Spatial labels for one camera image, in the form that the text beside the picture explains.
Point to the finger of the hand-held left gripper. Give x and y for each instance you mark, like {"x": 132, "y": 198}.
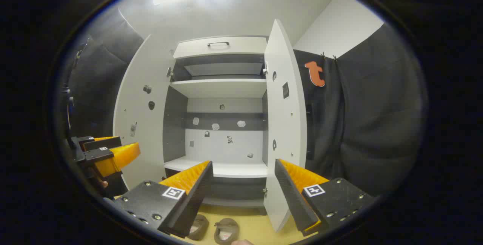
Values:
{"x": 117, "y": 158}
{"x": 102, "y": 144}

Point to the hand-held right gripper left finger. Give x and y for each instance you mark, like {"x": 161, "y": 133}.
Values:
{"x": 196, "y": 203}

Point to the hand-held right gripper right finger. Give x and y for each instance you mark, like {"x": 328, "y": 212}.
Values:
{"x": 298, "y": 199}

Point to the brown fuzzy shoe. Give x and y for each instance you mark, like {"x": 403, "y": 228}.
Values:
{"x": 226, "y": 226}
{"x": 200, "y": 224}

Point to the white cabinet door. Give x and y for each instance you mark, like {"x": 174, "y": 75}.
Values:
{"x": 286, "y": 131}
{"x": 145, "y": 154}

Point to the white shoe cabinet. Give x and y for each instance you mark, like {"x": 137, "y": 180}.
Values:
{"x": 226, "y": 147}

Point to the grey cabinet shelf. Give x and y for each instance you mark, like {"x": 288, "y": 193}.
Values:
{"x": 237, "y": 201}

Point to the white cabinet shelf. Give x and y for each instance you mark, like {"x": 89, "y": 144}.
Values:
{"x": 241, "y": 169}
{"x": 219, "y": 86}

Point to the white cabinet drawer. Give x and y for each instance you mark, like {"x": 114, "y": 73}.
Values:
{"x": 188, "y": 48}

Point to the black backdrop cloth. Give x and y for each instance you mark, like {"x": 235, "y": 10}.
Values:
{"x": 377, "y": 124}

